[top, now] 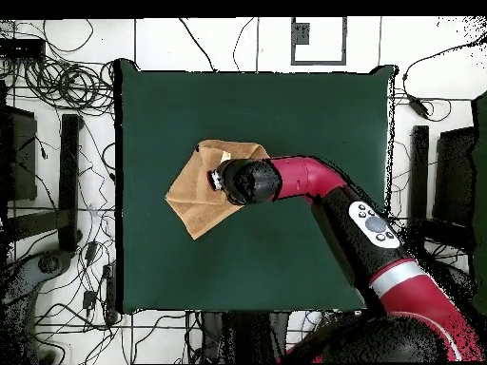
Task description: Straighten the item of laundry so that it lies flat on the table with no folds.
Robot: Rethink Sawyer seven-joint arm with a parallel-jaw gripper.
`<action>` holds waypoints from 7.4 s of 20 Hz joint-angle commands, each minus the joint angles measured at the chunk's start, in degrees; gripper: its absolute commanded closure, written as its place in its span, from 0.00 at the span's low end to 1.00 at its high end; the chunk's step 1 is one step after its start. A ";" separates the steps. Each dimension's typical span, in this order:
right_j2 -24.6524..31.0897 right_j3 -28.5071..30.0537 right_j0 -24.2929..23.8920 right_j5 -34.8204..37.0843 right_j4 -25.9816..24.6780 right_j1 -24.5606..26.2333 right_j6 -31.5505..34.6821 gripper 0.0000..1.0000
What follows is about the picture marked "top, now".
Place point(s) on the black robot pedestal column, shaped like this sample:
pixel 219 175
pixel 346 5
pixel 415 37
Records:
pixel 247 338

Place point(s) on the green cloth strip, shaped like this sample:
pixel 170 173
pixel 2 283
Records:
pixel 481 190

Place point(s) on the small black power adapter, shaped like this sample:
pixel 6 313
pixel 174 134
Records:
pixel 92 251
pixel 89 299

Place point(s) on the dark green table cloth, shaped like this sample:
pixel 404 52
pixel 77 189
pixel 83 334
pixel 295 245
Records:
pixel 247 114

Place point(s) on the grey square frame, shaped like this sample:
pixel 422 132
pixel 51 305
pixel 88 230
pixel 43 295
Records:
pixel 302 34

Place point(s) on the black power strip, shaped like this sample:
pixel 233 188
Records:
pixel 110 289

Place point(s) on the grey chair base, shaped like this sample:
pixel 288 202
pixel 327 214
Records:
pixel 23 281

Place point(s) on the black upright bar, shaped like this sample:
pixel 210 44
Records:
pixel 418 171
pixel 69 182

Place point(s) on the dark flat box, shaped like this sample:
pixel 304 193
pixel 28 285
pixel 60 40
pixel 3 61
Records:
pixel 454 178
pixel 21 159

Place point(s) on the tan terry towel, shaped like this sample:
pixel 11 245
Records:
pixel 190 197

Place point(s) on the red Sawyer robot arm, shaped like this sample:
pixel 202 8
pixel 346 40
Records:
pixel 304 175

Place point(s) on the small black box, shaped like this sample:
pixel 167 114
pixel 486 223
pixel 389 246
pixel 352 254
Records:
pixel 21 47

